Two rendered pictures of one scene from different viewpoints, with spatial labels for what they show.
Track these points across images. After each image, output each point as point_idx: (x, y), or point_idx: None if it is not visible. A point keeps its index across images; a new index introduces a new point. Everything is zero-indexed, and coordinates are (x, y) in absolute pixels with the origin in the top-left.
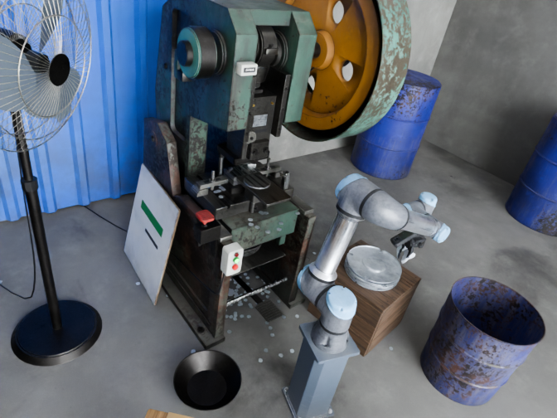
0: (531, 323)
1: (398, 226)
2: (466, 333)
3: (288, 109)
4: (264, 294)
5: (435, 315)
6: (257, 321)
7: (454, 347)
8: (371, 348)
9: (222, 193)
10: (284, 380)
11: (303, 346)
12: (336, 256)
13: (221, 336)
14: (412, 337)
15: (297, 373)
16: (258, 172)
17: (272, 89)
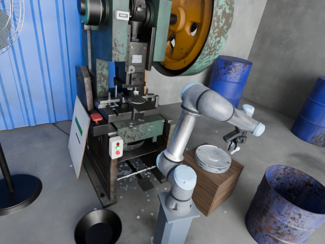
0: (323, 198)
1: (226, 116)
2: (277, 204)
3: (155, 52)
4: (147, 174)
5: (253, 191)
6: (140, 191)
7: (269, 213)
8: (212, 211)
9: (115, 107)
10: (152, 231)
11: (160, 208)
12: (182, 143)
13: (114, 200)
14: (239, 205)
15: (157, 228)
16: (139, 96)
17: (145, 40)
